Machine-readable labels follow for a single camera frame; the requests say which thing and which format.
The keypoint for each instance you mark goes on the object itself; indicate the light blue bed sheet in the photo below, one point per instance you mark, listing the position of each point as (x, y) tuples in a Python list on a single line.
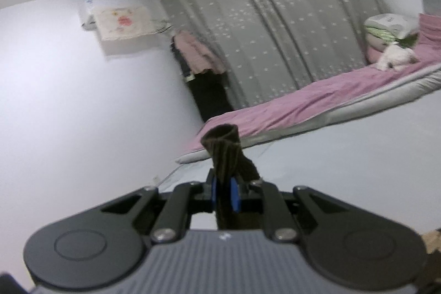
[(344, 170)]

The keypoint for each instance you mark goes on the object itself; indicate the printed air conditioner cover cloth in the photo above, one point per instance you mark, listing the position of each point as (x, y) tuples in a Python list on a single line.
[(120, 22)]

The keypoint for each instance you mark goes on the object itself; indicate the white plush toy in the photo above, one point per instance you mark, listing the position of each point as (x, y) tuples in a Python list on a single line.
[(396, 58)]

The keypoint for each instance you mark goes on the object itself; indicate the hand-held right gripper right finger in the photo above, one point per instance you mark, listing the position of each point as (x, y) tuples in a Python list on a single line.
[(235, 194)]

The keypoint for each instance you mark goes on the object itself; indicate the pink and grey quilt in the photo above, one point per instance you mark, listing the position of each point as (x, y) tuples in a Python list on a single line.
[(310, 97)]

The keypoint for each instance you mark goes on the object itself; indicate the hanging black garment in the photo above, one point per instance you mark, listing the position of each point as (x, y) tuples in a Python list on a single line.
[(210, 94)]

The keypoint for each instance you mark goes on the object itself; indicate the white air conditioner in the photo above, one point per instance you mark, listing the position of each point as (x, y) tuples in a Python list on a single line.
[(88, 10)]

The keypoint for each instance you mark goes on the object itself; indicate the hanging pink garment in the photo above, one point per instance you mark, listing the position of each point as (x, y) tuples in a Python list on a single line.
[(198, 51)]

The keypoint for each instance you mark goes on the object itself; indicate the grey star-print curtain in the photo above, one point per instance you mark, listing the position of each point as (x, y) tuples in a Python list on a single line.
[(275, 22)]

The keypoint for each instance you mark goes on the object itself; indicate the brown sweater with beige patches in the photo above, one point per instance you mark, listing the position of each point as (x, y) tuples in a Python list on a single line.
[(225, 156)]

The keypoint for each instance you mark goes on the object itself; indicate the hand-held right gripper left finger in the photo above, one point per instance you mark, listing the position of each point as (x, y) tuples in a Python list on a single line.
[(214, 193)]

